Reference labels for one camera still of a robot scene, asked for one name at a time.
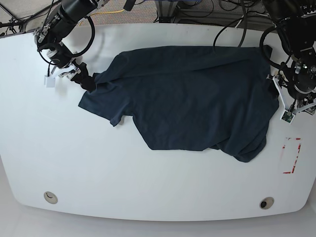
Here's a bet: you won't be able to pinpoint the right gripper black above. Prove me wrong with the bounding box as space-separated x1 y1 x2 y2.
46 43 95 90

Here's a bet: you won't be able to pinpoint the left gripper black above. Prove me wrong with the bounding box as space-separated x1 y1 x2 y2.
287 66 316 100

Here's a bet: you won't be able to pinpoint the dark navy T-shirt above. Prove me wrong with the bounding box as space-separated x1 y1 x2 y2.
79 46 279 162

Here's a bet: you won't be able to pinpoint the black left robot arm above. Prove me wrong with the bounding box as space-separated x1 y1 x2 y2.
259 0 316 102

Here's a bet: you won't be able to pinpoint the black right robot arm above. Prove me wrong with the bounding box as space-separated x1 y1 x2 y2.
34 0 108 92

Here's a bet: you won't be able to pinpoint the red tape rectangle marking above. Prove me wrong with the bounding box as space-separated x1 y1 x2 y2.
279 137 302 174

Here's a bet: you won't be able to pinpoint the black tripod legs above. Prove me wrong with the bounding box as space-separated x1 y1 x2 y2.
0 0 61 37

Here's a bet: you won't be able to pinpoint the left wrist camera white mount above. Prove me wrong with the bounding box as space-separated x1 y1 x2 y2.
267 75 316 124

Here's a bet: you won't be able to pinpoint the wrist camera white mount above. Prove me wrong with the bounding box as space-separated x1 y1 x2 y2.
267 75 316 124
44 63 81 88

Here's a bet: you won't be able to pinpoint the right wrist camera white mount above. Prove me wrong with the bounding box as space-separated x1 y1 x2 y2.
44 63 81 88

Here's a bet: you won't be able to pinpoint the yellow cable on floor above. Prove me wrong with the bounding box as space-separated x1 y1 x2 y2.
79 8 124 27

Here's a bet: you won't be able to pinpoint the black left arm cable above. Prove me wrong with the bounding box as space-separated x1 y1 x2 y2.
212 0 297 70

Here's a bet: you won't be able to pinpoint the aluminium frame stand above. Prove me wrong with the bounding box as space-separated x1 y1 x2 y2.
154 0 181 24

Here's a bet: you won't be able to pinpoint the left table cable grommet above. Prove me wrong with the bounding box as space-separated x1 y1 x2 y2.
43 192 58 204

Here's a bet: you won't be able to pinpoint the table cable grommet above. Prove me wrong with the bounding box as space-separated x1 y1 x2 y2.
43 192 58 204
259 197 275 210

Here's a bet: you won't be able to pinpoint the right table cable grommet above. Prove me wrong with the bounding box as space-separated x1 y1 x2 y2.
259 197 275 210

